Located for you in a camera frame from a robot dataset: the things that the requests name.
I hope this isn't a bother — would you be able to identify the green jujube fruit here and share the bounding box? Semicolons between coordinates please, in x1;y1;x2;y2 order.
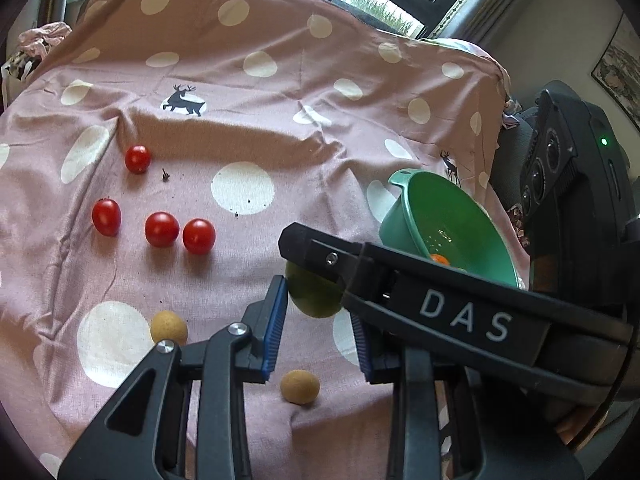
285;261;343;318

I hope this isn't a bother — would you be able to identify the large orange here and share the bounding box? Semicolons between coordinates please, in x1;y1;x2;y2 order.
431;254;450;266

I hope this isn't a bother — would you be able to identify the far cherry tomato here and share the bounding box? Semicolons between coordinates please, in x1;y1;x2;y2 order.
125;144;152;174

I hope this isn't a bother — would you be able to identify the tan longan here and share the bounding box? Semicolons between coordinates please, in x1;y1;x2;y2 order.
280;370;320;405
150;310;189;346

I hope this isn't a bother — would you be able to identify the green plastic basin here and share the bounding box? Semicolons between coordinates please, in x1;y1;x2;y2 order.
378;169;518;286

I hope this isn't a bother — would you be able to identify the pink polka dot cloth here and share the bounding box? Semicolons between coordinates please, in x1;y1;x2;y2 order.
1;0;528;477

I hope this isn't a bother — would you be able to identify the middle cherry tomato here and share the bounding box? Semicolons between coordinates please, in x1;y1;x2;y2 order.
144;211;180;248

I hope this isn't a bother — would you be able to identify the left cherry tomato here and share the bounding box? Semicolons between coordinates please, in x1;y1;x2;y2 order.
91;198;122;236

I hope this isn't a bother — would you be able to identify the right cherry tomato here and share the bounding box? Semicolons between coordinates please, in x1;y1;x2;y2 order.
182;218;216;256

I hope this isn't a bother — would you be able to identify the tan longan left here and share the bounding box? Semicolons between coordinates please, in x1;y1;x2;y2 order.
150;310;189;346

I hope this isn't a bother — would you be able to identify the pink clothes pile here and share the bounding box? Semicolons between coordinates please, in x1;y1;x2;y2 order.
1;22;72;101

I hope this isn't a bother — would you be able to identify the framed wall picture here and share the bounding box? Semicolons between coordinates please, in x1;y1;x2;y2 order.
591;14;640;129

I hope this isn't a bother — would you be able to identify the cherry tomato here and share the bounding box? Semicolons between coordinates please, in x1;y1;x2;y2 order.
144;211;180;248
182;218;216;256
125;144;152;174
91;198;122;236

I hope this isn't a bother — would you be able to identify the tan longan right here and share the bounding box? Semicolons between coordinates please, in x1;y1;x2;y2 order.
280;370;320;405

